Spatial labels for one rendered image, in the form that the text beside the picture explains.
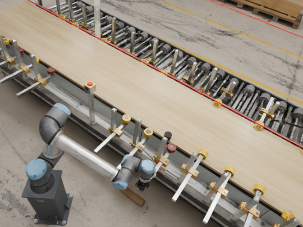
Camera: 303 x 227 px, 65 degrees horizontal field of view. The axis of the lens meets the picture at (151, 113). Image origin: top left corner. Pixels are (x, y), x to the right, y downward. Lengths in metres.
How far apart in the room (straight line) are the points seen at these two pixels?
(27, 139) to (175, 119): 1.89
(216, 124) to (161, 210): 1.11
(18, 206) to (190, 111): 1.98
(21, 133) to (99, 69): 1.34
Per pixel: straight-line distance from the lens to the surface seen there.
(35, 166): 2.03
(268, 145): 2.48
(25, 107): 3.66
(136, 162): 1.62
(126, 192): 2.73
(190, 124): 2.28
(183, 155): 2.19
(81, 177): 2.90
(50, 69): 2.72
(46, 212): 2.57
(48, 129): 1.51
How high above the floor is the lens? 2.59
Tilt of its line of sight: 48 degrees down
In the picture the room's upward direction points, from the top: 12 degrees clockwise
